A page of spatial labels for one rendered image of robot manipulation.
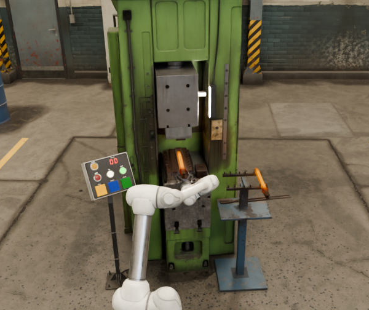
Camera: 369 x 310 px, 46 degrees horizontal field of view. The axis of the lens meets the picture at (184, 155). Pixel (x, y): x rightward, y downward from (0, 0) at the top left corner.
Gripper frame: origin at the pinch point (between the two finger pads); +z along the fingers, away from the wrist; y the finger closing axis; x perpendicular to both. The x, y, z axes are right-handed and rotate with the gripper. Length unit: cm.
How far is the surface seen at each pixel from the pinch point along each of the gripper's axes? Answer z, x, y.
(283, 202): 99, -100, 120
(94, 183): -18, 6, -66
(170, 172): 5.9, -1.6, -9.9
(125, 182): -11.5, 1.6, -44.8
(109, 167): -8, 13, -55
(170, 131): 5.1, 34.1, -8.3
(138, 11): 19, 119, -27
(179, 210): -0.8, -33.2, -3.4
